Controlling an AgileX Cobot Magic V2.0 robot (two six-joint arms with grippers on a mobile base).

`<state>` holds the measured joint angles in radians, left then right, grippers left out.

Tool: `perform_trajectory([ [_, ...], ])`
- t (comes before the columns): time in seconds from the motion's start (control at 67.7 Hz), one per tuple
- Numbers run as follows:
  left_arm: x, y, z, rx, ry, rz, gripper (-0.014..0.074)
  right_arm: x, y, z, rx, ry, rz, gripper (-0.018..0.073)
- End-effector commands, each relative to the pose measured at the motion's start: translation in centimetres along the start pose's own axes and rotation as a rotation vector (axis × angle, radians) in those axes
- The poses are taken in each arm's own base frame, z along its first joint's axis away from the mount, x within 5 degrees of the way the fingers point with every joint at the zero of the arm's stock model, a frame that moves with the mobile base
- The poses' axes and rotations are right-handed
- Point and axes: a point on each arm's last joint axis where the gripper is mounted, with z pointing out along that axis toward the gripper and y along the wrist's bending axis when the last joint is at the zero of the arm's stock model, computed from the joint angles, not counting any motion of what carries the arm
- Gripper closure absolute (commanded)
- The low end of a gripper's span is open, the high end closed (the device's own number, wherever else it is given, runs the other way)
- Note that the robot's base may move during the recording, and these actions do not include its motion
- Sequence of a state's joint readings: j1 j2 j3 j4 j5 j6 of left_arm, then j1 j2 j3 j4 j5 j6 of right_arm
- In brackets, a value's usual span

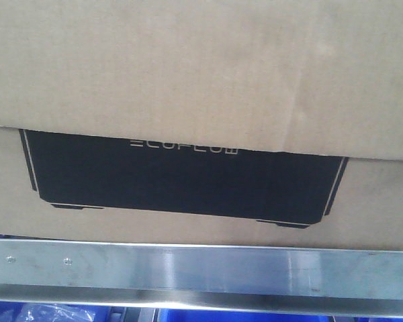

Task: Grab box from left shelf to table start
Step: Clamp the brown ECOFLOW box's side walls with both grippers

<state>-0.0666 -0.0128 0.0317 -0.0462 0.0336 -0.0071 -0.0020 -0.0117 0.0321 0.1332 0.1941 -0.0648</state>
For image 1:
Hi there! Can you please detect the brown EcoFlow cardboard box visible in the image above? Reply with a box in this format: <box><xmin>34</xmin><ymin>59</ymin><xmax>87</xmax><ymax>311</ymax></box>
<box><xmin>0</xmin><ymin>1</ymin><xmax>403</xmax><ymax>250</ymax></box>

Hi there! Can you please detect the blue storage bin right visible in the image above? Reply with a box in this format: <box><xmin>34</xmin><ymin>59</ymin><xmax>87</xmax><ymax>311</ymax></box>
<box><xmin>156</xmin><ymin>309</ymin><xmax>403</xmax><ymax>322</ymax></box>

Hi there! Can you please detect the blue bin with plastic bag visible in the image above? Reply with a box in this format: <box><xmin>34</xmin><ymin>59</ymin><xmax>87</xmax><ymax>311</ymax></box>
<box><xmin>0</xmin><ymin>302</ymin><xmax>120</xmax><ymax>322</ymax></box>

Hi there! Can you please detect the metal shelf rail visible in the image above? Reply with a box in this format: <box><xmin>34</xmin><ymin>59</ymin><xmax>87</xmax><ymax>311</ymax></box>
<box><xmin>0</xmin><ymin>239</ymin><xmax>403</xmax><ymax>317</ymax></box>

